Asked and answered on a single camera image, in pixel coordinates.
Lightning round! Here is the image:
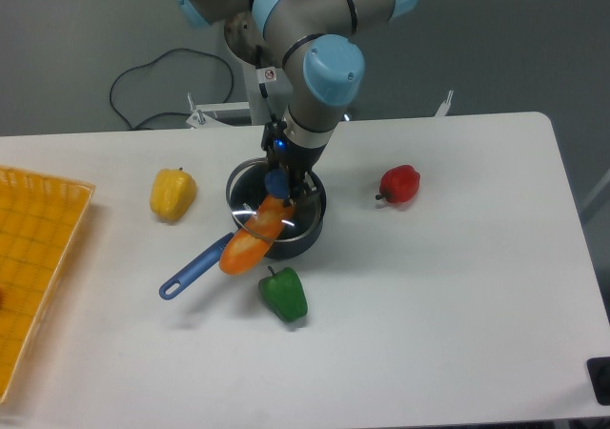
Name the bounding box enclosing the red toy bell pepper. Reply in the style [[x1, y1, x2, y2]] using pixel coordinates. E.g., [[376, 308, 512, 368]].
[[376, 165, 420, 204]]

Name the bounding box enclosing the dark blue saucepan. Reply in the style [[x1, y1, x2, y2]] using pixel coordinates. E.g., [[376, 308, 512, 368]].
[[159, 158, 326, 300]]

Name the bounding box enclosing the black object at table edge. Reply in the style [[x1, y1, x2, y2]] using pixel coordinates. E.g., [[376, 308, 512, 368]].
[[586, 357, 610, 406]]

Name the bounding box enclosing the black cable on floor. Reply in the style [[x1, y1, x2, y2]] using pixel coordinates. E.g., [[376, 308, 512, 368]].
[[109, 48, 235, 132]]

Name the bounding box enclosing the yellow toy bell pepper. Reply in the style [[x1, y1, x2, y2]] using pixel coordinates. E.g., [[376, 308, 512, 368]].
[[149, 167, 197, 223]]

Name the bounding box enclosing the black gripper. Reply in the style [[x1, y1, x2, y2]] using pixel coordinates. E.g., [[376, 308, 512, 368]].
[[261, 119, 326, 206]]

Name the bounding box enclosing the orange toy bread loaf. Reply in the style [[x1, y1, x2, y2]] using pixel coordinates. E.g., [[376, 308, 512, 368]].
[[218, 194, 295, 276]]

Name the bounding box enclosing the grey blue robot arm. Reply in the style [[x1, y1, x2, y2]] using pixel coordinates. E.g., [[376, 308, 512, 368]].
[[176, 0, 418, 202]]

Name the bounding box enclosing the green toy bell pepper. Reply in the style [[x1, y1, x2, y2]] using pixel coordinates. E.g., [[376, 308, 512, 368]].
[[258, 266, 309, 323]]

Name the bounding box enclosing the yellow plastic basket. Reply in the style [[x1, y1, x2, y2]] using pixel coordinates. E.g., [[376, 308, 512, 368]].
[[1, 166, 95, 401]]

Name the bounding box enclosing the glass pot lid blue knob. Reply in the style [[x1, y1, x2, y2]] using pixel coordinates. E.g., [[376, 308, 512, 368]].
[[225, 158, 326, 246]]

